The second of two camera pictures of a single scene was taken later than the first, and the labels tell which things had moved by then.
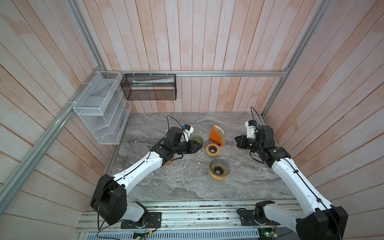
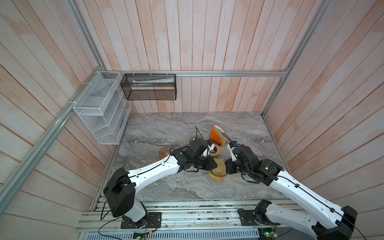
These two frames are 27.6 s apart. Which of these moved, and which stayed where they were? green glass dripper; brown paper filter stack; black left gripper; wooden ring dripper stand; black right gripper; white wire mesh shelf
Moved: black right gripper; black left gripper
Stayed: brown paper filter stack; green glass dripper; wooden ring dripper stand; white wire mesh shelf
